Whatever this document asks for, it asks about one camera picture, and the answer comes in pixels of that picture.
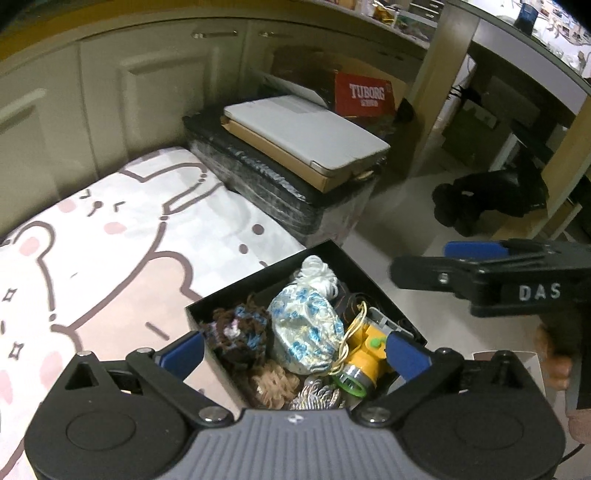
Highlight white and cardboard flat boxes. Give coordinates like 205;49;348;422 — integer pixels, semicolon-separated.
223;95;391;174

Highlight silver braided ornament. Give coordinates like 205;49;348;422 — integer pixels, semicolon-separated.
288;375;345;411

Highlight beige wooden desk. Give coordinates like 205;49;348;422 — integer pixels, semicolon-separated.
406;0;591;241

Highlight multicolour knitted scrunchie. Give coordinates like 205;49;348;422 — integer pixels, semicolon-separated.
199;304;273;365

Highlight brown woven ornament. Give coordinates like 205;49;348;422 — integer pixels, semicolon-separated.
247;360;301;409

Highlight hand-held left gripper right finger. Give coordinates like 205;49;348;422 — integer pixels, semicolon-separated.
358;330;532;425

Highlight cream base cabinet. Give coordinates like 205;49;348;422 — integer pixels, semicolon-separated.
0;18;430;232

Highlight floral brocade drawstring pouch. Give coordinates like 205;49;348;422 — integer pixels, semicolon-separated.
268;281;347;376

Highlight black plush slipper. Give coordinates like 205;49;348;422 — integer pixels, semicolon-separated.
433;168;550;237

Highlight black bag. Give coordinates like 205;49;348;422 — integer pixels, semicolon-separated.
394;97;416;125

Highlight bear printed blanket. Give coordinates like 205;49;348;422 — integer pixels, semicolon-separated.
0;147;308;480

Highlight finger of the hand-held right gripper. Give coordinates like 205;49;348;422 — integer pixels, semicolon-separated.
443;240;513;260
390;255;482;303

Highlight small brown carton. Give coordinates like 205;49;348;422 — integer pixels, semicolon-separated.
441;99;504;167

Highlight red beer carton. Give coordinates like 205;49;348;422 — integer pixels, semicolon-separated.
333;71;398;118

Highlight black cardboard box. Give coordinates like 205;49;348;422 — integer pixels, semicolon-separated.
185;239;428;411

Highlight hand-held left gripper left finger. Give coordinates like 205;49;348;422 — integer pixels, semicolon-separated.
62;330;234;425

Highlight open brown cardboard box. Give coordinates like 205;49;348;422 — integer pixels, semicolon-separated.
270;44;409;121

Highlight person's right hand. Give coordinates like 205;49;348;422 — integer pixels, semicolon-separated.
536;322;575;393

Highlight blue cup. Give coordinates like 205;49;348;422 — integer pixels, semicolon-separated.
517;2;539;28

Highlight yellow headlamp with black strap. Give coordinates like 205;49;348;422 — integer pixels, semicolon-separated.
330;290;416;400

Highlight black wrapped bottle crate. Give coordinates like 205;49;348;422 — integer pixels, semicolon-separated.
182;104;389;247

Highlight white knotted ornament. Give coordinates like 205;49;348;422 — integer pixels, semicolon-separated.
288;255;340;298

